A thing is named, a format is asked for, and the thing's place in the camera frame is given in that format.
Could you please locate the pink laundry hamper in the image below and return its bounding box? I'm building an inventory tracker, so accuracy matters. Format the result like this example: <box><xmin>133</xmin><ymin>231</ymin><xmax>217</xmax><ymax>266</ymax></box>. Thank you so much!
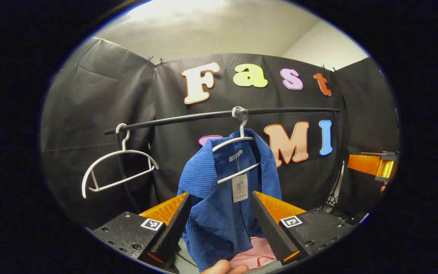
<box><xmin>230</xmin><ymin>236</ymin><xmax>276</xmax><ymax>271</ymax></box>

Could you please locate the black clothes rail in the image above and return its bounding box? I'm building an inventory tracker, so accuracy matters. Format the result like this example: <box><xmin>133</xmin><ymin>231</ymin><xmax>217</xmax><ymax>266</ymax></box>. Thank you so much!
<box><xmin>104</xmin><ymin>108</ymin><xmax>347</xmax><ymax>213</ymax></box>

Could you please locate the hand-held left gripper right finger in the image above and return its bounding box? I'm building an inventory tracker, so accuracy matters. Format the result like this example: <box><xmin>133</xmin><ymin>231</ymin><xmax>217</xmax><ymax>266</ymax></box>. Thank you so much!
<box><xmin>250</xmin><ymin>190</ymin><xmax>356</xmax><ymax>266</ymax></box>

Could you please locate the blue corduroy jacket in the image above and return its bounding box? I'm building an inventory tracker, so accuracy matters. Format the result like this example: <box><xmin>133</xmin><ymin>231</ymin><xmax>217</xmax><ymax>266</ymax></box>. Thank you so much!
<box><xmin>177</xmin><ymin>129</ymin><xmax>282</xmax><ymax>272</ymax></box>

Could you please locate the white hanger with taped hook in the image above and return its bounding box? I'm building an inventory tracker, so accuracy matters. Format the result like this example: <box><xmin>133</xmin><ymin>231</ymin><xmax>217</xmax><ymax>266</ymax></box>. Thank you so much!
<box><xmin>212</xmin><ymin>108</ymin><xmax>261</xmax><ymax>185</ymax></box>

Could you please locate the black backdrop cloth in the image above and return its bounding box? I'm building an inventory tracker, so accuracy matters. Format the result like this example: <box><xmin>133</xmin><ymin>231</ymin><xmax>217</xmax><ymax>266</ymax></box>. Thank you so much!
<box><xmin>40</xmin><ymin>37</ymin><xmax>400</xmax><ymax>229</ymax></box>

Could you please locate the silver tape wad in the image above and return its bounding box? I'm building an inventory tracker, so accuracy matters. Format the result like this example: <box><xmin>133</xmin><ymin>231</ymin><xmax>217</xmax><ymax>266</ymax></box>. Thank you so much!
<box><xmin>232</xmin><ymin>106</ymin><xmax>249</xmax><ymax>122</ymax></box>

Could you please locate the tangle of black cables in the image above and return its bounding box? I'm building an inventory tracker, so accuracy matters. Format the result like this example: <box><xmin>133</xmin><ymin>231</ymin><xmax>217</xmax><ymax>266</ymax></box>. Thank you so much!
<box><xmin>320</xmin><ymin>179</ymin><xmax>343</xmax><ymax>213</ymax></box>

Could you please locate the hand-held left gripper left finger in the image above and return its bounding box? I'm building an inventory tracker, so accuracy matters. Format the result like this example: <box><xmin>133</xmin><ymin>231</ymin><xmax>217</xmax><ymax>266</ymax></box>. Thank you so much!
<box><xmin>86</xmin><ymin>192</ymin><xmax>193</xmax><ymax>274</ymax></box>

